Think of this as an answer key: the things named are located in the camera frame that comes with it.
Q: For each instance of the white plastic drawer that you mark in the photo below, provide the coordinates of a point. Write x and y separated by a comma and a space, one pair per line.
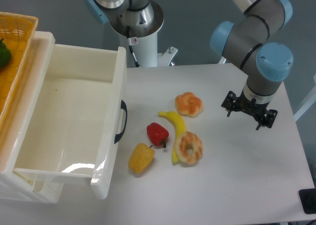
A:
79, 118

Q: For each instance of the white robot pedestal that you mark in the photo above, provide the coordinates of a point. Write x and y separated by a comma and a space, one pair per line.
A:
138, 34

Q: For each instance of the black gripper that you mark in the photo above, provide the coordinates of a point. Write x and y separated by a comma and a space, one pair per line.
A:
264, 117

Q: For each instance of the green bell pepper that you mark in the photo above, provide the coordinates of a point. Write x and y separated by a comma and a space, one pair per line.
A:
5, 54

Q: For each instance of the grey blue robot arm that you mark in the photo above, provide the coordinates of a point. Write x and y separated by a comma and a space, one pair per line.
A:
245, 45

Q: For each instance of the white drawer cabinet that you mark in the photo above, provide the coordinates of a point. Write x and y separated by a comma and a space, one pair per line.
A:
12, 185

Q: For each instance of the yellow bell pepper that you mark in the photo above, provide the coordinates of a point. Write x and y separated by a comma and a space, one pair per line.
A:
141, 158

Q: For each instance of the braided knot bread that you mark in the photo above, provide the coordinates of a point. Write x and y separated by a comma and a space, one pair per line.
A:
188, 104

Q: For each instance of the red bell pepper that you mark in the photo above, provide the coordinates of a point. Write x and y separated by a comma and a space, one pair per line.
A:
157, 134

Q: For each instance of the black device at table edge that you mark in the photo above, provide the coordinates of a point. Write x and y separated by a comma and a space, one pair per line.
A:
308, 200

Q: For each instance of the yellow banana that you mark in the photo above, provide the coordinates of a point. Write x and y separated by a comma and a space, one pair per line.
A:
180, 127

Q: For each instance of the orange woven basket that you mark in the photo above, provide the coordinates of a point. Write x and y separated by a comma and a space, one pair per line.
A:
18, 31

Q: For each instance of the ring donut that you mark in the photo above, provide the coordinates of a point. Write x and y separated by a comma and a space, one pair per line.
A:
189, 148

